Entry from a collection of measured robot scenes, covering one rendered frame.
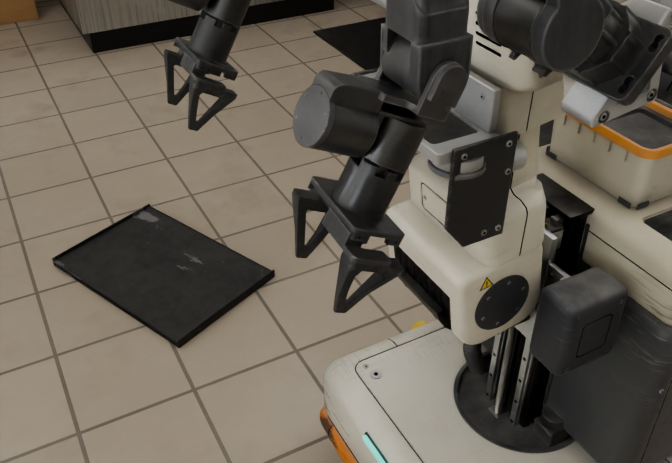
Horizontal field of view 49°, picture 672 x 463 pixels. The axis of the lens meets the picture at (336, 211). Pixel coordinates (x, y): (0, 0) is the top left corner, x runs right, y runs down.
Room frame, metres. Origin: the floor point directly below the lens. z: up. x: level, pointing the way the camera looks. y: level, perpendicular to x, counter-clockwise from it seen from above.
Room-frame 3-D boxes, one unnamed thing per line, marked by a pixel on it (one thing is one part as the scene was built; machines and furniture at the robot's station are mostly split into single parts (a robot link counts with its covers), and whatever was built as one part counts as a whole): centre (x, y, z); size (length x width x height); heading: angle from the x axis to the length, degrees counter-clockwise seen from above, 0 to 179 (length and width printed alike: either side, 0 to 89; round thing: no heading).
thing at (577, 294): (0.92, -0.28, 0.68); 0.28 x 0.27 x 0.25; 28
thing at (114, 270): (1.82, 0.55, 0.01); 0.60 x 0.40 x 0.03; 52
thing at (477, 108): (0.92, -0.14, 0.99); 0.28 x 0.16 x 0.22; 28
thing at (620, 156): (1.11, -0.49, 0.87); 0.23 x 0.15 x 0.11; 28
